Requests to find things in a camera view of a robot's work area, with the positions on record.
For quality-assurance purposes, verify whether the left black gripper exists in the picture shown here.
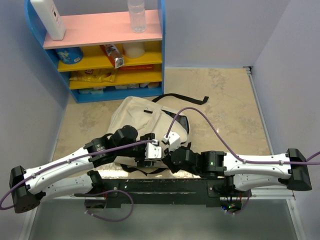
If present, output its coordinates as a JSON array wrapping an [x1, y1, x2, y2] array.
[[117, 133, 156, 167]]

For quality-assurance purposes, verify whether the beige canvas backpack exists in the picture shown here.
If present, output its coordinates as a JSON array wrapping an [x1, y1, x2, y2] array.
[[107, 93, 209, 176]]

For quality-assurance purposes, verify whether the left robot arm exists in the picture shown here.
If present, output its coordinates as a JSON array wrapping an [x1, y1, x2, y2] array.
[[8, 125, 162, 214]]

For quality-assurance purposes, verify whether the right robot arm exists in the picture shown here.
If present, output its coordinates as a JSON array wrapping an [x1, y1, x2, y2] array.
[[163, 146, 312, 197]]

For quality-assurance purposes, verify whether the yellow chips bag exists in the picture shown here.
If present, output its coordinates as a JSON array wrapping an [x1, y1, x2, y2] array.
[[69, 68, 116, 83]]

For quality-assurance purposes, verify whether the white small boxes row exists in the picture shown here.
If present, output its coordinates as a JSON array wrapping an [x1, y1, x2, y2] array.
[[78, 82, 161, 95]]

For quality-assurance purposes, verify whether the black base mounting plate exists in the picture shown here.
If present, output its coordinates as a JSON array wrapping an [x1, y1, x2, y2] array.
[[74, 177, 252, 209]]

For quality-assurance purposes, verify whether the red flat box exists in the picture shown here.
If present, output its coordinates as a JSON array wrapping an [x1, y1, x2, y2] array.
[[119, 64, 154, 71]]

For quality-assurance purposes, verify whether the blue shelf unit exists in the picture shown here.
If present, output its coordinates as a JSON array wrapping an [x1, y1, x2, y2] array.
[[24, 0, 166, 103]]

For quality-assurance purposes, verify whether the orange silver snack packet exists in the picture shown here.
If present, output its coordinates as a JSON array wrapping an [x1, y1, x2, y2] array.
[[100, 44, 125, 69]]

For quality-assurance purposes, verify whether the white cylindrical container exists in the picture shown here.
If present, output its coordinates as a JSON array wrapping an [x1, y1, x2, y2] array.
[[122, 42, 145, 59]]

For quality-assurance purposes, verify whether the blue round snack tub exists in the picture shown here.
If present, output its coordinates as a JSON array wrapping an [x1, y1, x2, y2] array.
[[55, 47, 84, 65]]

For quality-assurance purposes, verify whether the clear plastic water bottle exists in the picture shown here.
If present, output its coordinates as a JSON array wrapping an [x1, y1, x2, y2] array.
[[127, 0, 147, 34]]

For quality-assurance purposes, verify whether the white rectangular bottle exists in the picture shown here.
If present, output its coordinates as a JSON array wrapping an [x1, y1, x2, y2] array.
[[30, 0, 66, 41]]

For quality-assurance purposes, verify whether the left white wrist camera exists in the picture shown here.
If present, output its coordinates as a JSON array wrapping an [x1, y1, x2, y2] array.
[[145, 139, 163, 161]]

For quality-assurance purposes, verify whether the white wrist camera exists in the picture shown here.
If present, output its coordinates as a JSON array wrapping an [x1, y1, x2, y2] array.
[[145, 139, 163, 161], [161, 131, 181, 152]]

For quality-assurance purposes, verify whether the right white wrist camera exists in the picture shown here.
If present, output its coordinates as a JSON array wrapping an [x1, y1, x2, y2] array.
[[161, 131, 181, 152]]

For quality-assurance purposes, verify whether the aluminium frame rail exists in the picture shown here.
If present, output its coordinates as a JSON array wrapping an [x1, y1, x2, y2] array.
[[18, 66, 307, 240]]

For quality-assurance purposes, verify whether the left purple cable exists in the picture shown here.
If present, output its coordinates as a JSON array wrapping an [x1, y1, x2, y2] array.
[[0, 139, 160, 221]]

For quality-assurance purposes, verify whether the purple cable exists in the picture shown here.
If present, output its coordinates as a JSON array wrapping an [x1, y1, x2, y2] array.
[[0, 139, 160, 221], [166, 106, 320, 216]]

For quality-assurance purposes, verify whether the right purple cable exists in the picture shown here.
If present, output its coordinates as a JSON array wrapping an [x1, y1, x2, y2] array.
[[166, 106, 320, 216]]

